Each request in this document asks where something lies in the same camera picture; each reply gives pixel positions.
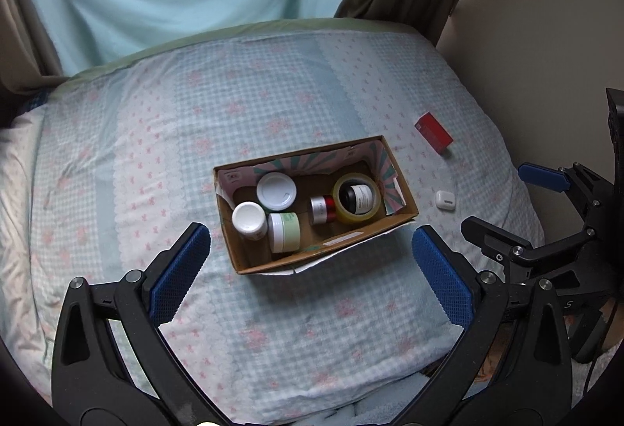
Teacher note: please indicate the white pill bottle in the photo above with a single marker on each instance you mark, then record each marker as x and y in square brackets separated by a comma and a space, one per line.
[249, 220]

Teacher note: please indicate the green jar white lid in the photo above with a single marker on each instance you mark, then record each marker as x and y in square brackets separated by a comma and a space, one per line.
[284, 233]

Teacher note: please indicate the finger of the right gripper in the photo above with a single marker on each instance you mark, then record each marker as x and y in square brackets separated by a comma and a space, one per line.
[495, 243]
[544, 177]

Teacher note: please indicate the yellow tape roll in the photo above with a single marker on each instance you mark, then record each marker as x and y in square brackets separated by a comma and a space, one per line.
[342, 214]

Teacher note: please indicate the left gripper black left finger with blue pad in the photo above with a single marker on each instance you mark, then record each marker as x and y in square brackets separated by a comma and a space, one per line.
[111, 363]

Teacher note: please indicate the silver red small jar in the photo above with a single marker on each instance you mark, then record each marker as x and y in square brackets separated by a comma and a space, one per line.
[322, 210]

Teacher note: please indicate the black jar white label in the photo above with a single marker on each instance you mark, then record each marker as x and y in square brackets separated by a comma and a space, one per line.
[357, 199]

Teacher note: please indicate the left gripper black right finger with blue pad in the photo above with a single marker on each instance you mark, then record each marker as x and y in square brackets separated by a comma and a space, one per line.
[533, 383]

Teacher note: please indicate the red rectangular box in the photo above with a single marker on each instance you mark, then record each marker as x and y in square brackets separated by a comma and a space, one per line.
[434, 133]

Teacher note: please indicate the checkered floral bed cover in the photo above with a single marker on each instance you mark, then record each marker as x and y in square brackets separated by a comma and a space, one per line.
[105, 172]

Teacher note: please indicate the open cardboard box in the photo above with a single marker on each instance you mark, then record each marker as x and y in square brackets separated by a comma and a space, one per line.
[314, 171]

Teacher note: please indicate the white earbuds case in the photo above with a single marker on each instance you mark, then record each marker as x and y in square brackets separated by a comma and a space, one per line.
[445, 200]

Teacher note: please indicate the white lidded round jar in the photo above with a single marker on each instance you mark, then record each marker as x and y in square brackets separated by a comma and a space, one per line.
[276, 191]

